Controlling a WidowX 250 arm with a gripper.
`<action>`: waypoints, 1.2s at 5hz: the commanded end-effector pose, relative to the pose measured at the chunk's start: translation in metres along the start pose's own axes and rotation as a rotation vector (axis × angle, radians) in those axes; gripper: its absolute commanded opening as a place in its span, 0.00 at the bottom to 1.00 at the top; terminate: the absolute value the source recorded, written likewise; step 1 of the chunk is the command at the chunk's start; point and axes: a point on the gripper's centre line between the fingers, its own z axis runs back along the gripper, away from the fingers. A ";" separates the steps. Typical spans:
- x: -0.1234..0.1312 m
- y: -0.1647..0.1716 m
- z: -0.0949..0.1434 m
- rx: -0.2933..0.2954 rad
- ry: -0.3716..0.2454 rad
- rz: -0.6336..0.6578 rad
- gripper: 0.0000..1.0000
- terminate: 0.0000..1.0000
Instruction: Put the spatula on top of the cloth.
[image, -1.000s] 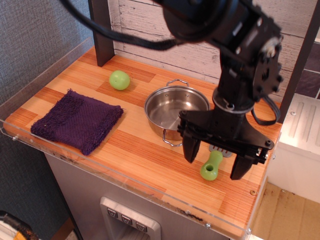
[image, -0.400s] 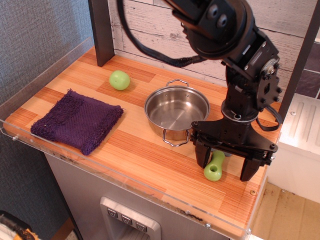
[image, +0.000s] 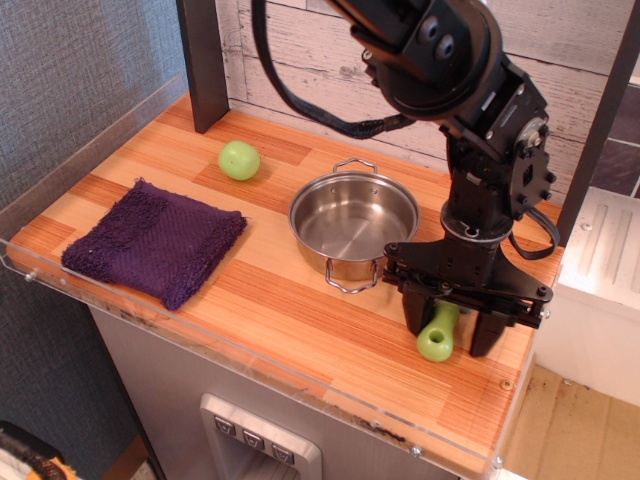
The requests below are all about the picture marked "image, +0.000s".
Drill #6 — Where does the stainless steel pot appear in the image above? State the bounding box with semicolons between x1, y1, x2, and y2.
288;157;421;294

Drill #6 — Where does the green handled grey spatula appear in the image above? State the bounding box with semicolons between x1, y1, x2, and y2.
416;300;473;363

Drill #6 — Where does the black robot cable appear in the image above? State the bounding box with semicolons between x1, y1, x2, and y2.
249;0;416;140

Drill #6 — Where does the dark right shelf post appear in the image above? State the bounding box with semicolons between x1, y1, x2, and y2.
557;0;639;247

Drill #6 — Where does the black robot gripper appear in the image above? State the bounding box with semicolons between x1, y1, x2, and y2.
383;233;552;357

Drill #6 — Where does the purple folded cloth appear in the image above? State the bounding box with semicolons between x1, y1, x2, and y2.
61;179;247;311

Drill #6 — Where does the white toy sink unit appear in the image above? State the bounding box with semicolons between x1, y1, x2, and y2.
534;188;639;405

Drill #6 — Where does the green toy apple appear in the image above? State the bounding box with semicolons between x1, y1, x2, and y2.
218;140;261;181

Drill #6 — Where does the dark left shelf post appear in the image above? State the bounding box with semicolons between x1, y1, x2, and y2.
176;0;229;134

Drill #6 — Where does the dark shelf post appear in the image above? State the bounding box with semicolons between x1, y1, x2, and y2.
557;0;639;247
176;0;229;134

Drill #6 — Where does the grey toy fridge front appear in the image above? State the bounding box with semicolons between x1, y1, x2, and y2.
91;309;453;479

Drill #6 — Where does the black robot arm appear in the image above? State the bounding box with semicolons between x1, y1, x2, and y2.
335;1;559;357

